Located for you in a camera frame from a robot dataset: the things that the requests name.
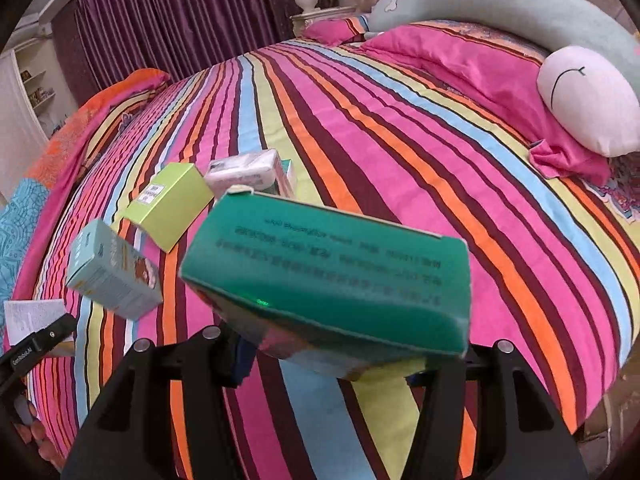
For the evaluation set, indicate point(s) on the white printed carton box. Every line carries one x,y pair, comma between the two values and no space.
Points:
24,317

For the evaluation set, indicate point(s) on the person's hand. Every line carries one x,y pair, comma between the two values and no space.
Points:
32,430

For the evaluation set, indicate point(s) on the blue orange patterned blanket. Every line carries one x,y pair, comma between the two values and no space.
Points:
28,222

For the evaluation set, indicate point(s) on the pink pillow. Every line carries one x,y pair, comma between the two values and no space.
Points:
336,31

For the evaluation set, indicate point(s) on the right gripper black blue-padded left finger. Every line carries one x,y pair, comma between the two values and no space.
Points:
127,433

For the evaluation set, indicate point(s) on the white nightstand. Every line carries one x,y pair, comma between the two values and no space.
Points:
301,21

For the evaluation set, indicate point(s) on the white shelf unit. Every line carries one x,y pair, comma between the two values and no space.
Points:
35,101

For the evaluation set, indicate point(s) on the pink white tissue pack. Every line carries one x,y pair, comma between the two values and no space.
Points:
265,171

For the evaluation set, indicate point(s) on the white round face cushion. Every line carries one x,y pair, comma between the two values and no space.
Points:
592,100

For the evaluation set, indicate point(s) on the lime green box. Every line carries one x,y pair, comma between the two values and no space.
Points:
169,204

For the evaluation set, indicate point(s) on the purple curtain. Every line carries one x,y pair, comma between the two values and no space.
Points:
101,42

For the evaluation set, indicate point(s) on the green pink patterned box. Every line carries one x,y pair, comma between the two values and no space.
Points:
345,295

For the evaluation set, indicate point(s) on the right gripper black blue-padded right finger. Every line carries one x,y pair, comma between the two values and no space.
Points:
520,434

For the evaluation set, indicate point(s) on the teal bear-print box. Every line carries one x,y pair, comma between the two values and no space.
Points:
106,269

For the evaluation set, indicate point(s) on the grey-green long body pillow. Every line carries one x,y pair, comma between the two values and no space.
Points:
604,26

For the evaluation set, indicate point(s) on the colourful striped bed cover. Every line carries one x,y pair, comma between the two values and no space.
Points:
437,126

